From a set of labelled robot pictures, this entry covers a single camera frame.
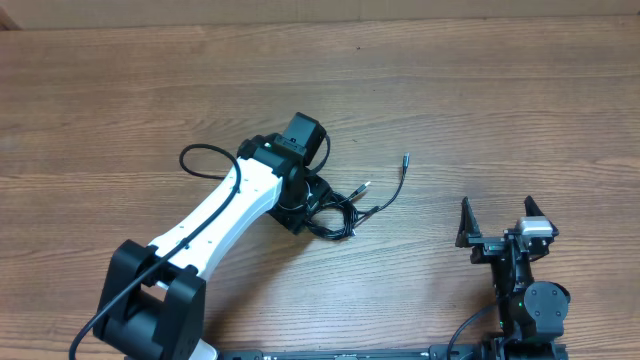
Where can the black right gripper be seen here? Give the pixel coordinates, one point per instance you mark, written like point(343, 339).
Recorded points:
point(488, 246)

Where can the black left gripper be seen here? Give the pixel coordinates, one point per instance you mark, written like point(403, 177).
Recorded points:
point(292, 218)

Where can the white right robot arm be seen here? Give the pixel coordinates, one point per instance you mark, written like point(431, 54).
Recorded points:
point(531, 313)

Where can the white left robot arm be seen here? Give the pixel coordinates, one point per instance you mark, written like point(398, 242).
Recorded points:
point(153, 300)

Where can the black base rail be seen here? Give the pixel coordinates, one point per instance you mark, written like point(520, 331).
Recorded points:
point(434, 352)

